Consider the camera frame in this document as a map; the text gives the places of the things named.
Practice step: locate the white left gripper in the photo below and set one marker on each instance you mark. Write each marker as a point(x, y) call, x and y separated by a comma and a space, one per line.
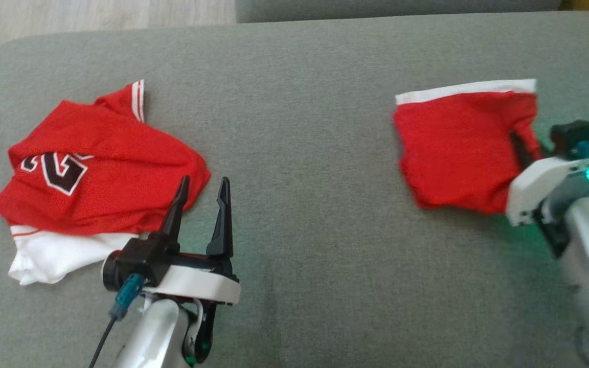
point(202, 283)

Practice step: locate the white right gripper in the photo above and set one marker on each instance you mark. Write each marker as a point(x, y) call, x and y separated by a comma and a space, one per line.
point(545, 184)

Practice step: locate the red shorts with white stripe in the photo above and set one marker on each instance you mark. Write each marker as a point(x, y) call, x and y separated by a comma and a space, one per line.
point(453, 148)

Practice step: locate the red basketball jersey with number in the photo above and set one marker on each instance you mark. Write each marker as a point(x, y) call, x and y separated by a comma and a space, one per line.
point(110, 168)

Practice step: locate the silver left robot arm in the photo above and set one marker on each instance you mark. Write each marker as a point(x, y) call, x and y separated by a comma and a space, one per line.
point(156, 337)

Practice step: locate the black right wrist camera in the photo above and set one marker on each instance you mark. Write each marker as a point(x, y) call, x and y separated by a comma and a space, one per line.
point(573, 135)

